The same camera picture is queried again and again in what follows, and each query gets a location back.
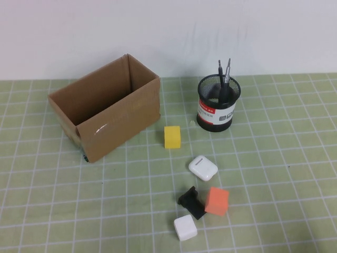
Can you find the black pen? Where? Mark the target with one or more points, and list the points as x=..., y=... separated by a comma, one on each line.
x=220, y=69

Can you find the yellow foam block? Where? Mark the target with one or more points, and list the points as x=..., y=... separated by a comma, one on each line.
x=172, y=137

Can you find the small translucent scrap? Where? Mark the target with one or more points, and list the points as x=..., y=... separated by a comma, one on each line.
x=191, y=122

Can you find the black mesh pen holder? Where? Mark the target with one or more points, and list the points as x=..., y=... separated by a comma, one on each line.
x=210, y=124

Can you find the brown cardboard box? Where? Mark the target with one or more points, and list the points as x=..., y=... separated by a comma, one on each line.
x=118, y=124

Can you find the white earbud case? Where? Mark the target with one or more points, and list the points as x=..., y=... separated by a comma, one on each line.
x=202, y=168

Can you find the small dark object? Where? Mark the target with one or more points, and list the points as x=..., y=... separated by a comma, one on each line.
x=84, y=158

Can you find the orange foam block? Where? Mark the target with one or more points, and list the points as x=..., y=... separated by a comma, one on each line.
x=216, y=203

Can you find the white foam block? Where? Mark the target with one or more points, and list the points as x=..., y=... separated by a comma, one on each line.
x=185, y=228

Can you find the green grid cutting mat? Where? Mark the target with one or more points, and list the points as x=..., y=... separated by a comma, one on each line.
x=263, y=184

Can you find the black plastic bracket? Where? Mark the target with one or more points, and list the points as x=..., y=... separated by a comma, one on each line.
x=190, y=203

